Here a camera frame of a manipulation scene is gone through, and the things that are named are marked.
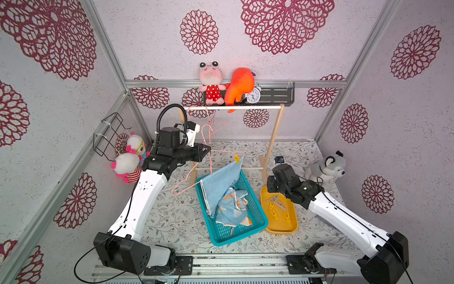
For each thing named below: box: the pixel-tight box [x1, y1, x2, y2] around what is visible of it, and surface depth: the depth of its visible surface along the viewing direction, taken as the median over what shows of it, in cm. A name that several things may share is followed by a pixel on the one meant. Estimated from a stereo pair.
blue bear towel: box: [199, 156, 243, 219], surface depth 82 cm
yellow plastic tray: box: [260, 185, 299, 235], surface depth 89 cm
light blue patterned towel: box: [215, 186, 253, 227], surface depth 85 cm
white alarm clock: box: [244, 82, 262, 105], surface depth 92 cm
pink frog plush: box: [198, 60, 227, 106], surface depth 87 cm
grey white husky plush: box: [305, 150, 347, 192], surface depth 87 cm
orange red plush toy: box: [224, 67, 255, 114], surface depth 87 cm
